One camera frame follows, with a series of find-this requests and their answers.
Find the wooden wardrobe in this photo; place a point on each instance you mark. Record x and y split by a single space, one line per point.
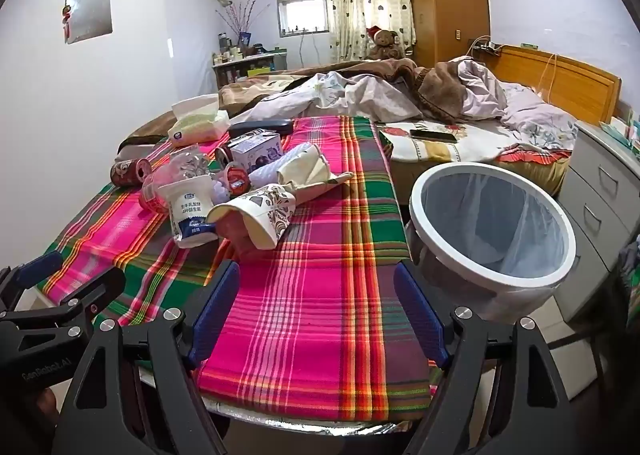
445 0

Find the clear plastic bottle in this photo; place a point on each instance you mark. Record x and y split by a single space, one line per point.
186 165

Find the beige cloth bag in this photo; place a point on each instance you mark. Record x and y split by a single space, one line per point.
322 179

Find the pink green plaid cloth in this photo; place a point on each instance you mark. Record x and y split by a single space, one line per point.
310 310

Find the white strawberry bed sheet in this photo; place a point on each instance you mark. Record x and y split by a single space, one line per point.
470 151

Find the brown blanket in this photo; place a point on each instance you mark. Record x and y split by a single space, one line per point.
445 90

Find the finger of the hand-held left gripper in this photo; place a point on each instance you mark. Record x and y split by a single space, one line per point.
37 269
85 290

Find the grey drawer nightstand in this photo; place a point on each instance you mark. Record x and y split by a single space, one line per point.
595 195

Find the vase with dry branches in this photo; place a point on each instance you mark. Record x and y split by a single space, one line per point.
239 20

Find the green tissue pack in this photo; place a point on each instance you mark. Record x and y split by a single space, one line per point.
197 127

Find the white yogurt cup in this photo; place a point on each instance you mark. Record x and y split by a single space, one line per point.
190 210

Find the wooden bed with bedding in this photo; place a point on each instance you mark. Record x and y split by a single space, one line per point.
380 100

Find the black glasses case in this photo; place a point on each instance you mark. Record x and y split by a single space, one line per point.
260 126

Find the small window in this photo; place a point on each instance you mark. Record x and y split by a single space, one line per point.
302 15

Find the power strip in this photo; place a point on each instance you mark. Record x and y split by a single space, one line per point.
485 46

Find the patterned window curtain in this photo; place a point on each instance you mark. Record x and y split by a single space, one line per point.
370 0

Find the red lidded snack cup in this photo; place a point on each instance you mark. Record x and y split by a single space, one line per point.
239 180

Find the pile of clothes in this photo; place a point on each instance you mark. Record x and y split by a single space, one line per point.
631 285

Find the brown teddy bear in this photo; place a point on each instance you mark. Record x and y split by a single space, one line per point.
385 42

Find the shelf with bottles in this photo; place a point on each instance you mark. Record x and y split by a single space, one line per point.
247 66

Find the brown drink can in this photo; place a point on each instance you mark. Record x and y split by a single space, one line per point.
127 171

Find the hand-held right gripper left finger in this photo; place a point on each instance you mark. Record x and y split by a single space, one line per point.
216 311

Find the patterned paper cup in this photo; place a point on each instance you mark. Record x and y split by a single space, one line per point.
265 215

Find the white round trash bin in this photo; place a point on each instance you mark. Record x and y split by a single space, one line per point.
530 296

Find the pile of small boxes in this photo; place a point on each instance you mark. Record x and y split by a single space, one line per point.
622 132

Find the black smartphone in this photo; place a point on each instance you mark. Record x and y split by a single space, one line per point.
434 135

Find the wooden bed headboard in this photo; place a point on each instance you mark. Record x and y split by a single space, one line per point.
575 80

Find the silver wall poster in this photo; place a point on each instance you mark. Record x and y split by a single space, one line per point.
90 15

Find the purple plastic wrapper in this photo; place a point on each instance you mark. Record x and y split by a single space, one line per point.
260 153

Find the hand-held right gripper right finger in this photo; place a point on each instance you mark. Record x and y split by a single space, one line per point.
420 315

